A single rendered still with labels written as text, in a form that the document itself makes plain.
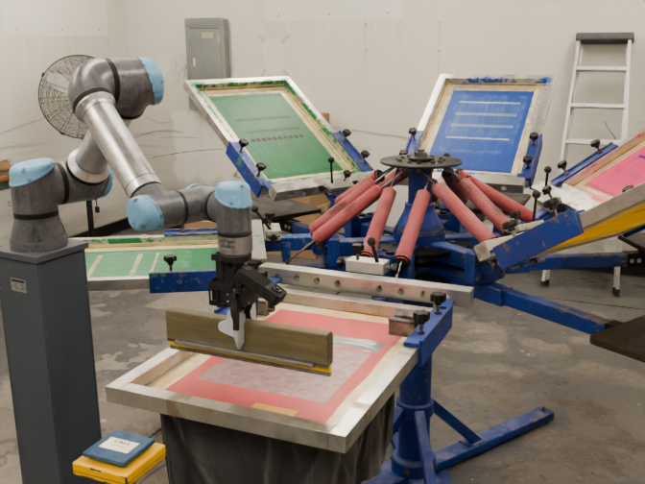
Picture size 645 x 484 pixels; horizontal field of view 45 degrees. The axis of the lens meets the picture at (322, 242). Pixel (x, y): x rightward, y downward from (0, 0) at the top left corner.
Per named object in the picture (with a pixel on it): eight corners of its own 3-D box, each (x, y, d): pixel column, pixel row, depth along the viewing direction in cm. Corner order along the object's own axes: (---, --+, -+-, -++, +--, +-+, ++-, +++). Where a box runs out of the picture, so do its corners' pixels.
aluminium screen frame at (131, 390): (346, 453, 152) (346, 436, 151) (106, 401, 175) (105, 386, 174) (448, 322, 221) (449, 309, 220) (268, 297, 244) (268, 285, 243)
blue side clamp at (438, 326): (421, 367, 194) (422, 341, 193) (402, 364, 196) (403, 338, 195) (452, 326, 221) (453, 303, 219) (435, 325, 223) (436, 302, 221)
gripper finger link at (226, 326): (222, 345, 173) (223, 304, 172) (245, 350, 171) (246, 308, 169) (214, 349, 170) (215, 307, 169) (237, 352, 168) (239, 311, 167)
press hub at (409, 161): (447, 516, 291) (460, 159, 256) (350, 493, 306) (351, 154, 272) (471, 465, 325) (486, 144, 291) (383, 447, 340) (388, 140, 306)
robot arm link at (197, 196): (163, 186, 170) (191, 193, 163) (205, 180, 178) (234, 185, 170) (165, 221, 172) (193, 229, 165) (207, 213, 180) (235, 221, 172)
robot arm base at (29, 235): (-3, 248, 209) (-7, 212, 207) (42, 235, 222) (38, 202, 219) (36, 255, 202) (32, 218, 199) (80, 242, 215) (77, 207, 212)
